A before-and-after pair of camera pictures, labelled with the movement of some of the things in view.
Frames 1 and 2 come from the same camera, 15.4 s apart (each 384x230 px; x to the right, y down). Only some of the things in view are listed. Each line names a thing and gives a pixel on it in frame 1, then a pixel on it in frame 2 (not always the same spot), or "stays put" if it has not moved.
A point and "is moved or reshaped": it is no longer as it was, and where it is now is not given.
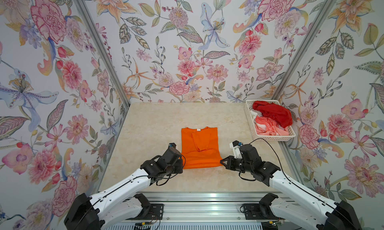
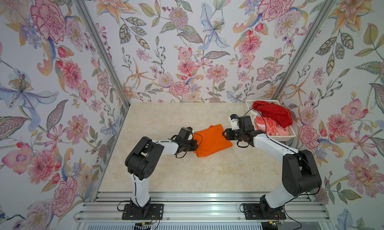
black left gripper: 180,165 → 194,145
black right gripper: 229,165 → 228,134
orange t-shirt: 200,147 is moved or reshaped
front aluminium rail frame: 203,206 stays put
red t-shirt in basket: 281,114 stays put
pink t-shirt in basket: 267,125 stays put
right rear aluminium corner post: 307,44 stays put
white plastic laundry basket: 248,104 stays put
